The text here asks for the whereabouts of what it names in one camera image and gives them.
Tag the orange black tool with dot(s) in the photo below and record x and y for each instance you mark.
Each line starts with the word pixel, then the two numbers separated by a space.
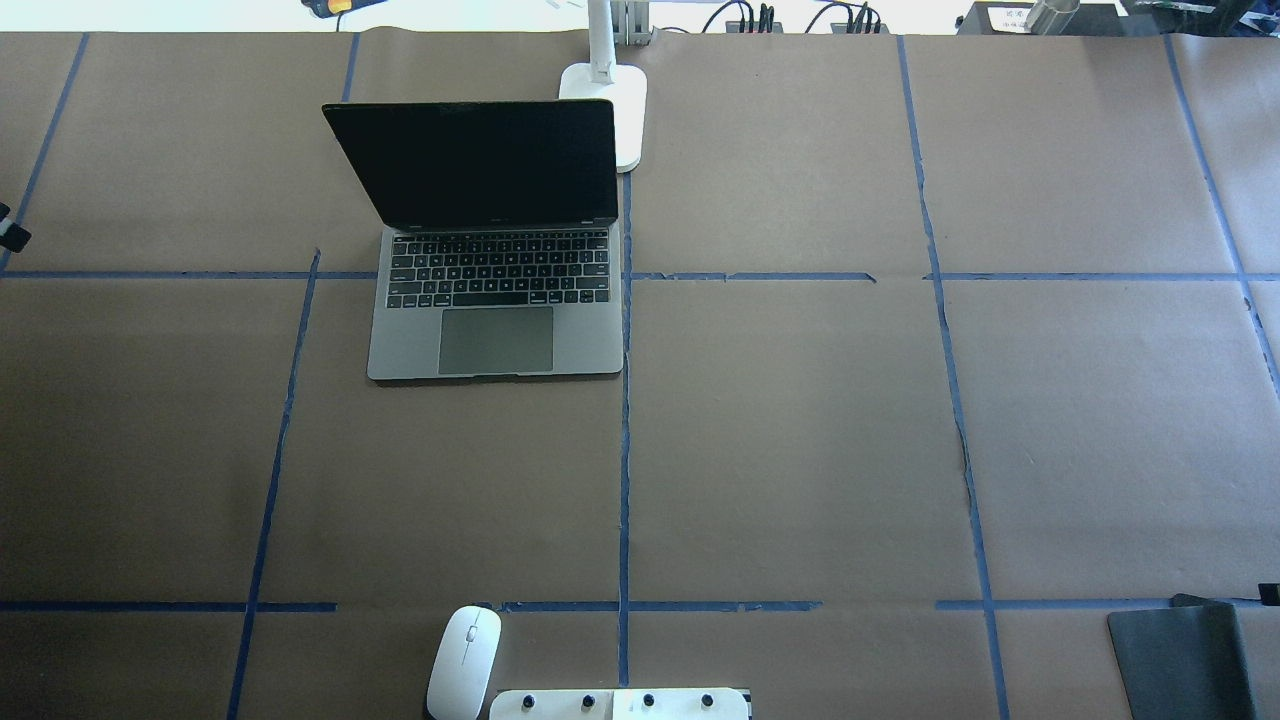
pixel 325 9

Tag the white computer mouse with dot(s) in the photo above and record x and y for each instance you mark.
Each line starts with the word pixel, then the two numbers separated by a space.
pixel 464 662

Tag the dark equipment box with label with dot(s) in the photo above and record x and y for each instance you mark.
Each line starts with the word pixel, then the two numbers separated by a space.
pixel 1120 18

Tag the black mouse pad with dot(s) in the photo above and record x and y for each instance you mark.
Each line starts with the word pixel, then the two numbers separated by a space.
pixel 1184 661

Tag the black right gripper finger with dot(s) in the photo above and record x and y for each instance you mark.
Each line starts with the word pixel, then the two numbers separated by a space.
pixel 1269 594

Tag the white desk lamp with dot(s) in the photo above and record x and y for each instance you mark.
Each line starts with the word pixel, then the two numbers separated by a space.
pixel 611 23

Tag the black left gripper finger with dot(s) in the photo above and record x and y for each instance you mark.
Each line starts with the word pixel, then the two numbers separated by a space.
pixel 13 236

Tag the grey laptop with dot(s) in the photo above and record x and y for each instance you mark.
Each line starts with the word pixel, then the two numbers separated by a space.
pixel 500 254

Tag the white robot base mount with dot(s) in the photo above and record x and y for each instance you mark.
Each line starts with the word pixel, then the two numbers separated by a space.
pixel 623 703

